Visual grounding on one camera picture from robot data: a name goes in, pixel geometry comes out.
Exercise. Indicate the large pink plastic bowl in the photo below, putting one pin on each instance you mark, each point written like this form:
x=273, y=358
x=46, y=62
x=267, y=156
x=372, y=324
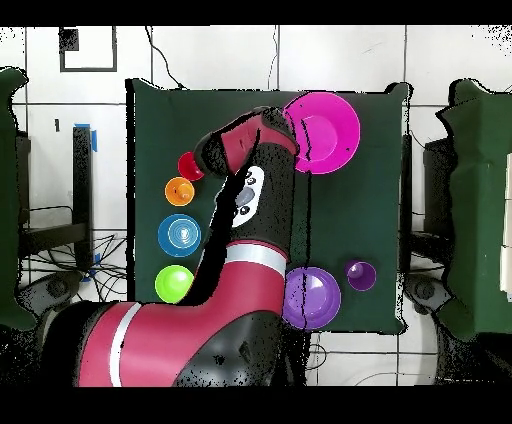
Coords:
x=328, y=132

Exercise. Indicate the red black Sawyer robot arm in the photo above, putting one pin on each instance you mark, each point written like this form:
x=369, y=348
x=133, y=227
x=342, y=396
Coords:
x=192, y=336

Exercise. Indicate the orange plastic cup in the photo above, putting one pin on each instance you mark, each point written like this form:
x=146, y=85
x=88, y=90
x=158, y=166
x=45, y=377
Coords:
x=179, y=191

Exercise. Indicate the shallow light blue plastic bowl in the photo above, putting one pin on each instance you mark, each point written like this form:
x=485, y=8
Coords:
x=179, y=235

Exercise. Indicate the red plastic cup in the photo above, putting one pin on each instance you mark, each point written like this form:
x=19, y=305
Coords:
x=186, y=168

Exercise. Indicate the dark green tablecloth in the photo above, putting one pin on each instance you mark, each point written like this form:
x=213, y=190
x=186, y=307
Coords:
x=360, y=220

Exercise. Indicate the purple plastic bowl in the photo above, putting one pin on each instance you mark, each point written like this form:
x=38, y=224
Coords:
x=320, y=300

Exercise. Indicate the green plastic bowl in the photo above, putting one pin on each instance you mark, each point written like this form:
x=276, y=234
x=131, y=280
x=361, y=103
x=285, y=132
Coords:
x=172, y=284

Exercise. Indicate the purple plastic cup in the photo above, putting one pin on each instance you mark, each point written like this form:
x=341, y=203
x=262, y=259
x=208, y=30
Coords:
x=362, y=278

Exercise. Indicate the green cloth covered side table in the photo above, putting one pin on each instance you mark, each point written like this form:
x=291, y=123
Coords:
x=8, y=200
x=476, y=200

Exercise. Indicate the dark square floor frame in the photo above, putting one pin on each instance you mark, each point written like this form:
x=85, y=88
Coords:
x=68, y=40

